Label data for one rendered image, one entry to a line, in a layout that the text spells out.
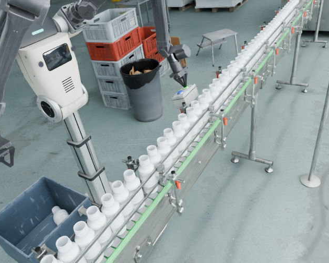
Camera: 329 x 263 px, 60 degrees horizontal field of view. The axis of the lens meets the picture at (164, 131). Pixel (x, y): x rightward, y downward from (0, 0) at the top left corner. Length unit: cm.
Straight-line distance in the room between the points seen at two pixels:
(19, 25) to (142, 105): 247
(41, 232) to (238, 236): 132
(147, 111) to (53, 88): 199
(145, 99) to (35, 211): 199
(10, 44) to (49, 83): 52
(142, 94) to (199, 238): 168
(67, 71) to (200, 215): 147
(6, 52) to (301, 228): 205
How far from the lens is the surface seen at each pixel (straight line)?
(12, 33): 90
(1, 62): 95
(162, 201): 115
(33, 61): 138
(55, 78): 142
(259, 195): 245
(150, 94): 318
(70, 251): 91
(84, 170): 178
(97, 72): 369
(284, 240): 223
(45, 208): 158
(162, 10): 134
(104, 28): 337
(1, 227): 149
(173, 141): 116
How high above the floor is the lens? 183
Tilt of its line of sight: 35 degrees down
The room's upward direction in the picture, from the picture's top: 10 degrees counter-clockwise
